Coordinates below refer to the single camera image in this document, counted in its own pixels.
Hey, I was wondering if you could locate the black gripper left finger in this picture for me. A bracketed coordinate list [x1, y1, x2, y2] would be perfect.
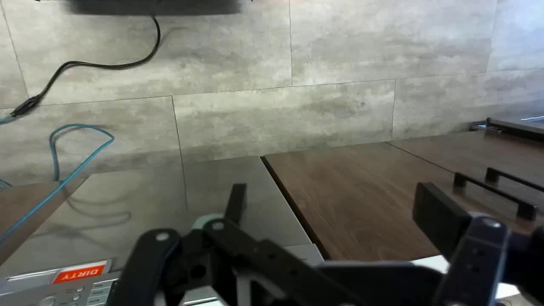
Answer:
[107, 183, 364, 306]

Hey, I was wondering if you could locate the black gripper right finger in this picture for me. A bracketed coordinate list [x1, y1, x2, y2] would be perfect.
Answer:
[412, 181, 544, 306]

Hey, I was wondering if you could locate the dark wooden cabinet door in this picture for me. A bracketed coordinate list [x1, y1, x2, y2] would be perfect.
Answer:
[0, 179, 90, 266]
[262, 140, 475, 264]

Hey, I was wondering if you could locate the dishwasher door panel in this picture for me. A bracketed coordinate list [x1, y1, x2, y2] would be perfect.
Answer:
[0, 154, 328, 306]

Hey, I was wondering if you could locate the red dishwasher sticker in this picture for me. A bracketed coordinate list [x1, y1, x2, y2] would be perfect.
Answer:
[51, 262, 109, 286]

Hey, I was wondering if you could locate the thin blue cable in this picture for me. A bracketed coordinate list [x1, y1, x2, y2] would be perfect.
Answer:
[0, 111, 118, 249]

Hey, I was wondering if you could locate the black floor cable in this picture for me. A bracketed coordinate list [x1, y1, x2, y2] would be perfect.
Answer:
[9, 14, 164, 120]

